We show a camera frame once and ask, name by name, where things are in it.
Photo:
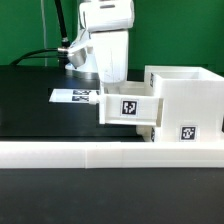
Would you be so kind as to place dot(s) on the white front drawer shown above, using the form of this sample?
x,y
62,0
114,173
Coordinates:
x,y
146,131

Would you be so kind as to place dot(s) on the white drawer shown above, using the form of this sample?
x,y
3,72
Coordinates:
x,y
146,131
128,108

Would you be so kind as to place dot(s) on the white L-shaped fence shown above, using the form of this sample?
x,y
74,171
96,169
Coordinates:
x,y
15,155

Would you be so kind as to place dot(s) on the white marker sheet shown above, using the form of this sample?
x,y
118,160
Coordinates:
x,y
70,96

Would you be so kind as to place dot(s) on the white drawer cabinet box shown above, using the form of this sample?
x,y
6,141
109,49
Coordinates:
x,y
191,107

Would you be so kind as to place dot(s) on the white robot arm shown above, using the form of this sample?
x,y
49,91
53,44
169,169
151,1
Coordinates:
x,y
98,16

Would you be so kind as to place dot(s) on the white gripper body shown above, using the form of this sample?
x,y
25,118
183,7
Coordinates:
x,y
111,53

